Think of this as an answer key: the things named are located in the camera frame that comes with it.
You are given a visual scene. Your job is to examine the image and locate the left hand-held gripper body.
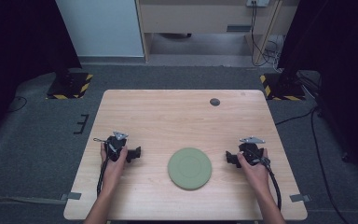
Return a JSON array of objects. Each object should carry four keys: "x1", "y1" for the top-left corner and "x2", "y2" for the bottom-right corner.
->
[{"x1": 104, "y1": 131, "x2": 130, "y2": 162}]

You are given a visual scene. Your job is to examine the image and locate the bundle of white cables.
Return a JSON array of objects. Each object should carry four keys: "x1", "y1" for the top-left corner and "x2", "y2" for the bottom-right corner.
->
[{"x1": 264, "y1": 35, "x2": 285, "y2": 71}]

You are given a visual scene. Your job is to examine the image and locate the dark curtain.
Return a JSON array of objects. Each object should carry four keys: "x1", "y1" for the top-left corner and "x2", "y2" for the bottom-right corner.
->
[
  {"x1": 0, "y1": 0, "x2": 83, "y2": 147},
  {"x1": 277, "y1": 0, "x2": 358, "y2": 188}
]

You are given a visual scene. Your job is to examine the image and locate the black hanging cable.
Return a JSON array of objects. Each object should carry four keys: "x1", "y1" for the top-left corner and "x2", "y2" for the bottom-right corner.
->
[{"x1": 250, "y1": 1, "x2": 276, "y2": 67}]

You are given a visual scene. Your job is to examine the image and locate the thin black floor cable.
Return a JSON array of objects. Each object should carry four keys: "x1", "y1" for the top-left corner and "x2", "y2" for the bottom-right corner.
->
[{"x1": 7, "y1": 95, "x2": 28, "y2": 114}]

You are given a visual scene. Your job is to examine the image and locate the grey floor strip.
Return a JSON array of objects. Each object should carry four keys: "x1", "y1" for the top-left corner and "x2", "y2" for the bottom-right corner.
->
[{"x1": 0, "y1": 195, "x2": 68, "y2": 206}]

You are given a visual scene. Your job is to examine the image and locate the round green plate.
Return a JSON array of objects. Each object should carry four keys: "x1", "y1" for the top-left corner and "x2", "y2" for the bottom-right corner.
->
[{"x1": 167, "y1": 147, "x2": 213, "y2": 191}]

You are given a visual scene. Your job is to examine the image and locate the left hand-held gripper black cable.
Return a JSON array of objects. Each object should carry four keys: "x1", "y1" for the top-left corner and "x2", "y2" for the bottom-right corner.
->
[{"x1": 92, "y1": 137, "x2": 117, "y2": 198}]

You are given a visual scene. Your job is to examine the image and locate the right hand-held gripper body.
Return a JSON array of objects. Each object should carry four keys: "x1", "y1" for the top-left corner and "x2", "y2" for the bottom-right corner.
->
[{"x1": 238, "y1": 135, "x2": 267, "y2": 166}]

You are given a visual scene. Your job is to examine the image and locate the right hand-held gripper black cable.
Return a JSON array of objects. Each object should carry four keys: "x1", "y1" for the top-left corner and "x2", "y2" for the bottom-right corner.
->
[{"x1": 247, "y1": 148, "x2": 282, "y2": 212}]

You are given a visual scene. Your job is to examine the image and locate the white panel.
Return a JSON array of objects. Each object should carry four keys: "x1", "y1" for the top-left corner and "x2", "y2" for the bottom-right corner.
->
[{"x1": 55, "y1": 0, "x2": 145, "y2": 58}]

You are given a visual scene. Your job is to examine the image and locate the hand-held gripper black cable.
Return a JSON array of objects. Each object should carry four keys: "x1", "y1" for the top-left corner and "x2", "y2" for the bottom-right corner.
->
[
  {"x1": 92, "y1": 137, "x2": 117, "y2": 198},
  {"x1": 247, "y1": 148, "x2": 282, "y2": 212}
]

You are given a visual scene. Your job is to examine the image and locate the grey wall socket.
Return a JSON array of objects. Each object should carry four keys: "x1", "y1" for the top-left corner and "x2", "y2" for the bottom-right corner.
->
[{"x1": 245, "y1": 0, "x2": 270, "y2": 8}]

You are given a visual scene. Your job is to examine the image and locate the grey tape piece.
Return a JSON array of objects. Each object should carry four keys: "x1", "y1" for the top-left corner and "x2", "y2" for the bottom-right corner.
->
[
  {"x1": 59, "y1": 191, "x2": 83, "y2": 202},
  {"x1": 289, "y1": 193, "x2": 312, "y2": 203}
]

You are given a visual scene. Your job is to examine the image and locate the person's left hand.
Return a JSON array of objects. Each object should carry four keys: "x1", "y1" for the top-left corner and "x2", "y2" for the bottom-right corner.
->
[{"x1": 100, "y1": 143, "x2": 130, "y2": 194}]

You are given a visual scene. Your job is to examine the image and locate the long black floor cable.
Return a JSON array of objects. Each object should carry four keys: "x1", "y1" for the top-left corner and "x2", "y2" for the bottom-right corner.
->
[{"x1": 274, "y1": 105, "x2": 352, "y2": 224}]

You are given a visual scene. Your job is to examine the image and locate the person's right hand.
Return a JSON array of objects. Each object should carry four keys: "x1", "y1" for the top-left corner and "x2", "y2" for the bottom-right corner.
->
[{"x1": 236, "y1": 147, "x2": 271, "y2": 196}]

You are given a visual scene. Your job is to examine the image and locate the black stand base hazard tape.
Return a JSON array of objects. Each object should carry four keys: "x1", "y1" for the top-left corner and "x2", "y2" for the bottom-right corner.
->
[
  {"x1": 259, "y1": 72, "x2": 307, "y2": 102},
  {"x1": 45, "y1": 72, "x2": 94, "y2": 101}
]

